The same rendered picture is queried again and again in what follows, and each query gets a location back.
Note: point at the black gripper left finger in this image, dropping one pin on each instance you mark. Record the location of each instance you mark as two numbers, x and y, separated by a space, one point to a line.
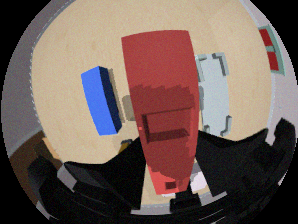
123 175

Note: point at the yellow block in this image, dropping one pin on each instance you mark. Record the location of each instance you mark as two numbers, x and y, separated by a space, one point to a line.
123 146

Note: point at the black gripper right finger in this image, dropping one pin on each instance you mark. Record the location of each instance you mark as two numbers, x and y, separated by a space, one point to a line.
220 159

